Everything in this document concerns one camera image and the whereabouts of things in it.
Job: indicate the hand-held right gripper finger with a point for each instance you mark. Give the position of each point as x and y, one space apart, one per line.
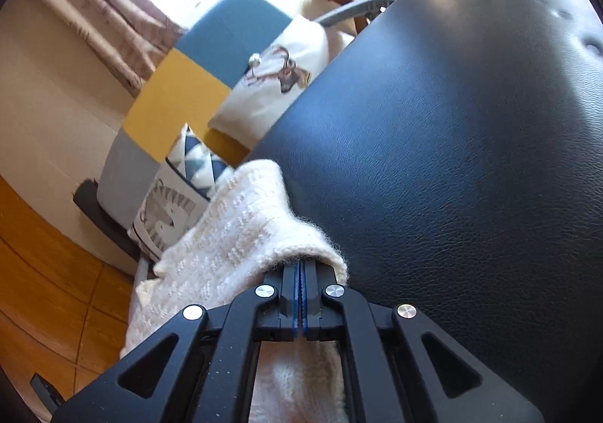
296 305
306 305

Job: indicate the cream knitted sweater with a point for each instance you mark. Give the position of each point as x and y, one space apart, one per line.
226 239

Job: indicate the tiger print pillow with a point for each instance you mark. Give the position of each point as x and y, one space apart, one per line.
165 216

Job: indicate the black rolled mat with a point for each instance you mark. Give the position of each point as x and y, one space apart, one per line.
103 216

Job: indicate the cream deer print pillow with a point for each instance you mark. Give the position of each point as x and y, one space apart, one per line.
273 88

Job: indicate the black leather padded table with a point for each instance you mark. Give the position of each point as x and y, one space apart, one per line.
447 121

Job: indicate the grey yellow blue sofa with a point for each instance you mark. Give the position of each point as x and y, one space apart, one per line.
188 88

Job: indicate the patterned curtain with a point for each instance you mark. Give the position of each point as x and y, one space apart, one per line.
94 4

